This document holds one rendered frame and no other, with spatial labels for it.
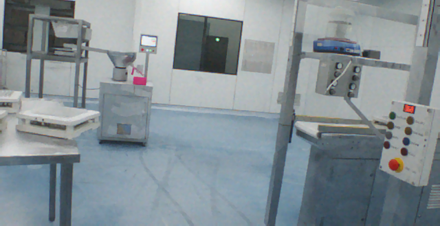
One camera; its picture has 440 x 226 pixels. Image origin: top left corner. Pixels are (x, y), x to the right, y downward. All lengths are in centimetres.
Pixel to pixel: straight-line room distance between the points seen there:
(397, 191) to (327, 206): 88
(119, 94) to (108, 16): 309
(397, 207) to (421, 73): 49
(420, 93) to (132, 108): 323
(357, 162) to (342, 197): 24
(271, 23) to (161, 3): 237
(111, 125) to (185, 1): 360
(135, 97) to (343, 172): 259
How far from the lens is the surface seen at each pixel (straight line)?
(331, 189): 215
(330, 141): 196
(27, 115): 142
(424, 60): 130
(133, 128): 400
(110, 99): 395
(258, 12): 712
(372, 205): 240
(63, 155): 117
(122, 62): 410
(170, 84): 675
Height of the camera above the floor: 119
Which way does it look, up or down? 7 degrees down
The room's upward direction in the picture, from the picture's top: 6 degrees clockwise
